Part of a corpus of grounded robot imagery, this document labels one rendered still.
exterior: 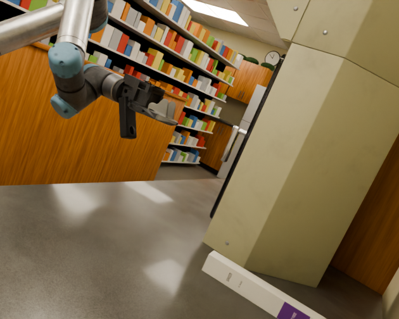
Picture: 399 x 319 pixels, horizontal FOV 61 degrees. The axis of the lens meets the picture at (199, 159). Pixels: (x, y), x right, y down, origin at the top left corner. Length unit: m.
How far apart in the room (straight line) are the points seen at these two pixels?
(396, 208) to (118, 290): 0.78
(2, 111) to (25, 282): 2.22
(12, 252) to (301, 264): 0.57
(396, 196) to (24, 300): 0.90
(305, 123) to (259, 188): 0.16
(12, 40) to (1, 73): 1.39
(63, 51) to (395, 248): 0.99
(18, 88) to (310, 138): 2.24
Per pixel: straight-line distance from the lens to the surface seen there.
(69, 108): 1.00
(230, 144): 0.80
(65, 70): 0.90
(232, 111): 6.89
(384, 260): 1.08
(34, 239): 0.59
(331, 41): 0.74
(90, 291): 0.52
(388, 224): 1.07
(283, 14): 0.78
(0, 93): 2.62
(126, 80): 0.99
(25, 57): 2.63
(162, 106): 0.89
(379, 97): 0.78
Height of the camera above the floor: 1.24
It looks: 10 degrees down
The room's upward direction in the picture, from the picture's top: 23 degrees clockwise
